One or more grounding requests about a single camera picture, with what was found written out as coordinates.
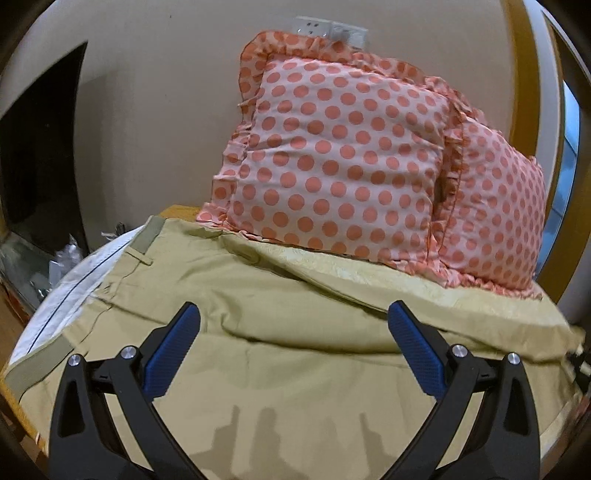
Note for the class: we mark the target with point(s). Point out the khaki beige pants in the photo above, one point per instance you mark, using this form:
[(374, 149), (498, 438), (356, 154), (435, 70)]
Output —
[(240, 408)]

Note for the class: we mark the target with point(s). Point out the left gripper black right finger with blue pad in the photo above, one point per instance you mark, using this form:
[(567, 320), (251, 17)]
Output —
[(504, 440)]

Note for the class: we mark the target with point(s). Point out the wooden bedside table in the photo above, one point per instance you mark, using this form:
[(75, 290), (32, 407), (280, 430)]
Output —
[(182, 212)]

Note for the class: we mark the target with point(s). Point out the white wall socket panel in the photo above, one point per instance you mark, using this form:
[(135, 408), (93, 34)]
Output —
[(354, 36)]

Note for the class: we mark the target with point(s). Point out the pink polka-dot pillow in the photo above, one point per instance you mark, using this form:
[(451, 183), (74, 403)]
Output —
[(338, 151), (489, 216)]

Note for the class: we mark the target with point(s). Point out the black television screen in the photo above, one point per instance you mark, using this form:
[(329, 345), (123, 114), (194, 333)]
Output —
[(39, 195)]

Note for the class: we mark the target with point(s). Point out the wooden door frame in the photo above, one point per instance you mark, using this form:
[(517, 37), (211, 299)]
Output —
[(547, 124)]

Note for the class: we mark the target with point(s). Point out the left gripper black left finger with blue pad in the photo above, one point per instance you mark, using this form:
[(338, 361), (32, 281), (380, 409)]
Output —
[(84, 442)]

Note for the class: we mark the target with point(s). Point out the front pink polka-dot pillow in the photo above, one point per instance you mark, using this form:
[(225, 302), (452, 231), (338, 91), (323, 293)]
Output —
[(338, 151)]

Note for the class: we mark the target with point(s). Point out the rear pink polka-dot pillow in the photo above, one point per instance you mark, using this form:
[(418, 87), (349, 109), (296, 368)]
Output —
[(489, 216)]

